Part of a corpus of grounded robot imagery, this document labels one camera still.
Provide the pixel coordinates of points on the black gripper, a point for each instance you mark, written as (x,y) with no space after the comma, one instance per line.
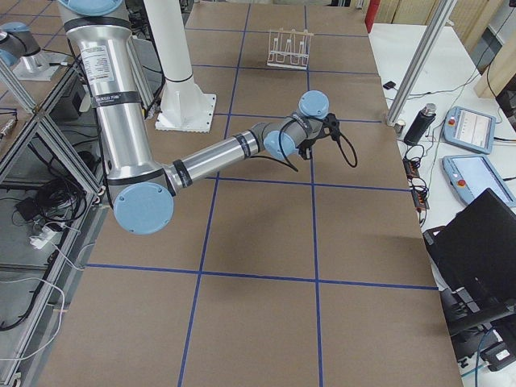
(305,151)

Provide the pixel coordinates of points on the second robot arm grey blue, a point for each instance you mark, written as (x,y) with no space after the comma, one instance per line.
(21,52)

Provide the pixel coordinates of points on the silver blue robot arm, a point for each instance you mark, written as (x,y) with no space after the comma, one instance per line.
(143,189)

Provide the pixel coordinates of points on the small black adapter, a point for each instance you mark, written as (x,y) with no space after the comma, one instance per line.
(389,85)

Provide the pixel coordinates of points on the black drink bottle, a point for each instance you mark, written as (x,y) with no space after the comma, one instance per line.
(422,121)

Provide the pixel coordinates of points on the brown paper table cover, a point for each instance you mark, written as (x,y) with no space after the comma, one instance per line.
(268,276)

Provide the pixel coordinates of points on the upper teach pendant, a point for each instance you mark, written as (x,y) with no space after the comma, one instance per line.
(469,129)

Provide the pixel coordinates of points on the teach pendant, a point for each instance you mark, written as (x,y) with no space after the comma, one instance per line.
(469,129)
(471,175)

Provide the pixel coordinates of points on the lower teach pendant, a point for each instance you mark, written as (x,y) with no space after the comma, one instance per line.
(471,175)

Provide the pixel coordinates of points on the black laptop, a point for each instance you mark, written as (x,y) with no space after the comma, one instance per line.
(475,252)

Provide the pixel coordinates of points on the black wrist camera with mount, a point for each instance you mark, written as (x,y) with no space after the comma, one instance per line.
(330,127)

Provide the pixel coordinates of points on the white wire cup holder rack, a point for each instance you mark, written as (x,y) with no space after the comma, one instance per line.
(289,49)

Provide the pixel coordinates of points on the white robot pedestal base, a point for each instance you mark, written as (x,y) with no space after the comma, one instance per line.
(183,107)

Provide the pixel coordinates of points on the silver aluminium frame post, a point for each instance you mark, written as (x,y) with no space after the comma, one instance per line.
(423,50)

